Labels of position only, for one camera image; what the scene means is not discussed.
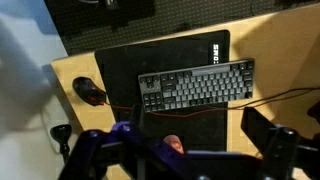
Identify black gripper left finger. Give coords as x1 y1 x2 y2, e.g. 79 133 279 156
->
130 105 144 130

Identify black red computer mouse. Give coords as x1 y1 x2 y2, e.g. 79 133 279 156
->
72 77 106 106

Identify black desk mat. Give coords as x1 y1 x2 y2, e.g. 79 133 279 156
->
95 30 230 151

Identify red mouse cable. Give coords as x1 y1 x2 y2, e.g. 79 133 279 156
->
103 87 320 119

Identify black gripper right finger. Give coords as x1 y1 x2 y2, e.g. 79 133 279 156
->
241 107 282 157

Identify black mechanical keyboard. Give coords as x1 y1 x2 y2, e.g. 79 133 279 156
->
138 59 255 112

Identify pink soda can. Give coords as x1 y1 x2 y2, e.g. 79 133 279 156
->
163 135 184 154

